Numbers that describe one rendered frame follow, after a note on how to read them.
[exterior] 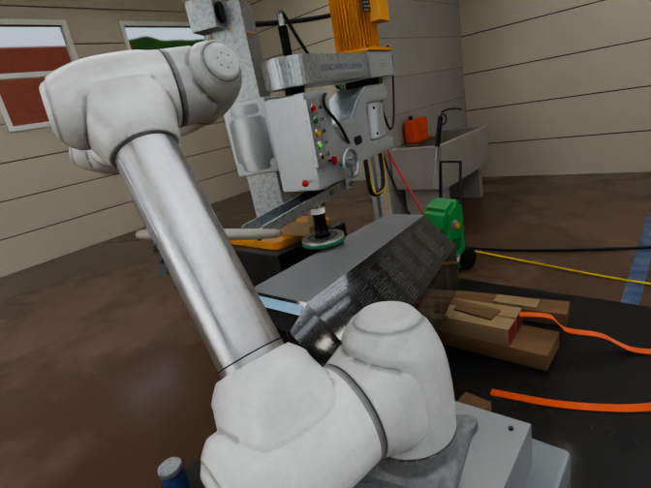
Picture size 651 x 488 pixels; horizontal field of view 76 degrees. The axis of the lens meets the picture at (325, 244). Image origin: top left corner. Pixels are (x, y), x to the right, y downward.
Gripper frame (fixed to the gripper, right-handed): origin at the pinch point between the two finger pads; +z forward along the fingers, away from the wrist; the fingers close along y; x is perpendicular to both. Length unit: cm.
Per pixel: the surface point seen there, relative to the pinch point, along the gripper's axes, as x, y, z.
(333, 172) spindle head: -39, 76, -37
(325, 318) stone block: -42, 32, 22
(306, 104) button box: -33, 53, -62
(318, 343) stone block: -40, 29, 31
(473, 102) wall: -173, 519, -199
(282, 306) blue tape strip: -24.9, 35.5, 18.8
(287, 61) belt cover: -26, 50, -79
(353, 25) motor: -47, 104, -118
